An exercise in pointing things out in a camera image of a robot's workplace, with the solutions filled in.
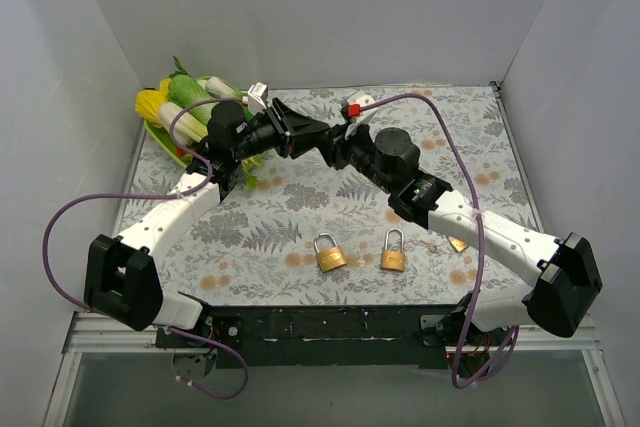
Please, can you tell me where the large brass padlock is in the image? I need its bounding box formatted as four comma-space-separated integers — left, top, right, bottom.
448, 237, 468, 253

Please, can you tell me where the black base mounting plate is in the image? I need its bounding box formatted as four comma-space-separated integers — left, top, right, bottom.
154, 304, 516, 369

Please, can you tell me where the celery stalk bunch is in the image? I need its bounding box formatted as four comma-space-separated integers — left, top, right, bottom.
157, 102, 262, 190

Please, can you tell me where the green plastic tray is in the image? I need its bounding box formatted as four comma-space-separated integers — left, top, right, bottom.
143, 74, 251, 168

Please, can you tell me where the long shackle brass padlock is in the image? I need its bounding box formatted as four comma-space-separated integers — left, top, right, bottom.
380, 228, 406, 272

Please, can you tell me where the floral patterned table mat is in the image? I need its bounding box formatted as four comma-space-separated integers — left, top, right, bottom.
99, 84, 561, 307

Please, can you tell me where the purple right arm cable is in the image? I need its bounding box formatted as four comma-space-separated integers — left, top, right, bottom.
359, 92, 521, 389

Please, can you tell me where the small brass padlock shackle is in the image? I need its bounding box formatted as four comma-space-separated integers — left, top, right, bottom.
313, 232, 348, 273

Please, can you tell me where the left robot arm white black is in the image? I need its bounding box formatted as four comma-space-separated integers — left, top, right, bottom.
84, 100, 330, 347

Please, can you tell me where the napa cabbage green white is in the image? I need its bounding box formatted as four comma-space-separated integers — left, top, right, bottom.
168, 74, 214, 124

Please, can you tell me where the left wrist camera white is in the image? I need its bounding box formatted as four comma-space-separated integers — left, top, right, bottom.
242, 82, 268, 115

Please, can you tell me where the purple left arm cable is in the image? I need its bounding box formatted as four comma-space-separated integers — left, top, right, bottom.
42, 99, 251, 399

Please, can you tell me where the bok choy dark green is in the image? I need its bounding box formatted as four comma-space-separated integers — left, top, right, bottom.
205, 76, 248, 104

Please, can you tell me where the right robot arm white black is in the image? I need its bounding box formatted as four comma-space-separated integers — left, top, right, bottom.
319, 125, 603, 345

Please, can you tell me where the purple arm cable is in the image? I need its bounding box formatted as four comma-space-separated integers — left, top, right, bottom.
42, 99, 251, 399
359, 92, 521, 389

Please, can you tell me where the yellow corn leafy vegetable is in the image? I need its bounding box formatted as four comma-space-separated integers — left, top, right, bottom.
135, 78, 171, 128

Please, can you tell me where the right wrist camera grey red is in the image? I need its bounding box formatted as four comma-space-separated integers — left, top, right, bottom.
341, 90, 378, 139

